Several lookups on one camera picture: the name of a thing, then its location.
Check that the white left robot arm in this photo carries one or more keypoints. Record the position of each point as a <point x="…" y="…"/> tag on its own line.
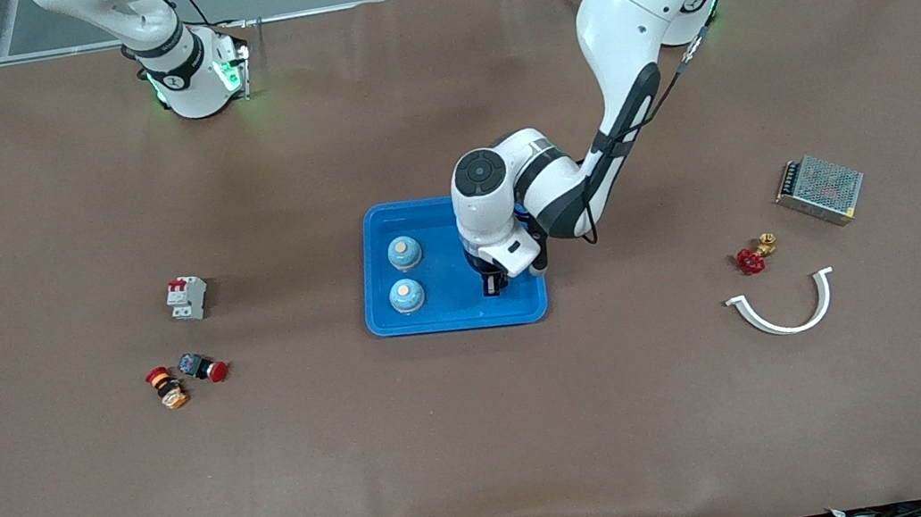
<point x="631" y="0"/>

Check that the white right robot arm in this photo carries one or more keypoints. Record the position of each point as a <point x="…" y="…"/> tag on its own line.
<point x="192" y="80"/>

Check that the brown table mat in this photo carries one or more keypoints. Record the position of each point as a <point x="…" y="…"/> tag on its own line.
<point x="485" y="435"/>

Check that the blue plastic tray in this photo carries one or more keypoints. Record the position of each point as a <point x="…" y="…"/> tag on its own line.
<point x="440" y="306"/>

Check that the metal mesh power supply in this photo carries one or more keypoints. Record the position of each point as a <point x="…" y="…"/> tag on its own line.
<point x="820" y="188"/>

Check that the light blue call bell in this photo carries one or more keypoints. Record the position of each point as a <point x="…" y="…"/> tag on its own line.
<point x="406" y="297"/>
<point x="405" y="254"/>

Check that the black red emergency stop button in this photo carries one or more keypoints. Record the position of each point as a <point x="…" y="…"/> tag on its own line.
<point x="192" y="365"/>

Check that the orange red push button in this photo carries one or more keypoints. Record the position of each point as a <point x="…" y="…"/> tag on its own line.
<point x="168" y="390"/>

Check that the white circuit breaker red switch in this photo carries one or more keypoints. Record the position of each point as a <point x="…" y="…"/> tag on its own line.
<point x="187" y="299"/>

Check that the white curved plastic clip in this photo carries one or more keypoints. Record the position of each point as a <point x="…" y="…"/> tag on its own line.
<point x="781" y="329"/>

